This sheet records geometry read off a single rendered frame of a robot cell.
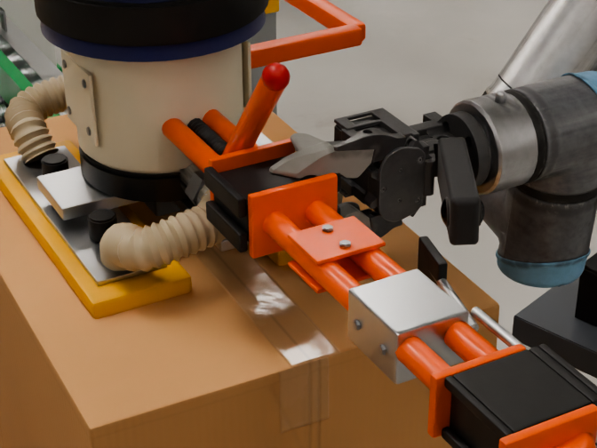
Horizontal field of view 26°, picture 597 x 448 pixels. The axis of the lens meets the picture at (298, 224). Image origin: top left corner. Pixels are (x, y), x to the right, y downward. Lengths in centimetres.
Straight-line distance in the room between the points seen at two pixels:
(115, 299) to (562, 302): 80
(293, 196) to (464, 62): 341
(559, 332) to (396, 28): 305
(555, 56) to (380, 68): 304
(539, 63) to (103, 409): 58
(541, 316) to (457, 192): 73
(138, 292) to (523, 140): 38
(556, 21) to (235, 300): 44
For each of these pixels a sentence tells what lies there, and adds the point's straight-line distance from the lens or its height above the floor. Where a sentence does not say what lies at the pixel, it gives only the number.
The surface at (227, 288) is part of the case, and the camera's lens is 123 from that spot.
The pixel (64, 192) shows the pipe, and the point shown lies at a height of 112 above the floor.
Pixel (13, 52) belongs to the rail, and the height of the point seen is 59.
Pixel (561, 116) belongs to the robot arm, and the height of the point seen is 123.
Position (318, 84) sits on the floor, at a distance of 426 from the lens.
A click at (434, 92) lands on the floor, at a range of 423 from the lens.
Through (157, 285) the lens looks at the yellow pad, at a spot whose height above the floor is 109.
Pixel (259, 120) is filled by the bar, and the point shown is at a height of 127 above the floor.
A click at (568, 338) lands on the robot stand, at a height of 75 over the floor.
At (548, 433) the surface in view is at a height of 123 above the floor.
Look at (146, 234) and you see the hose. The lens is 116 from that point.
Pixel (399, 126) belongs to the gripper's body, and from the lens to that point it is 116.
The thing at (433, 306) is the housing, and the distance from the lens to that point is 94.
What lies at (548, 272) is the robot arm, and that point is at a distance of 131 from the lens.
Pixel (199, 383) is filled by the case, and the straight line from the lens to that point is 111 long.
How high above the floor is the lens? 174
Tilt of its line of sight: 30 degrees down
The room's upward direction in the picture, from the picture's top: straight up
